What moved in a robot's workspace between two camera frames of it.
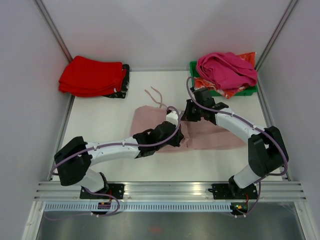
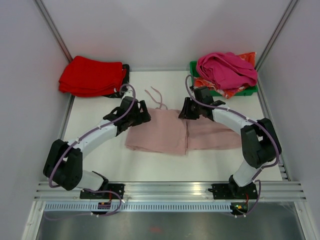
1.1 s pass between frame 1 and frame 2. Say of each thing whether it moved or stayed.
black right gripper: stayed
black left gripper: moved
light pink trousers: stayed
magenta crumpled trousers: stayed
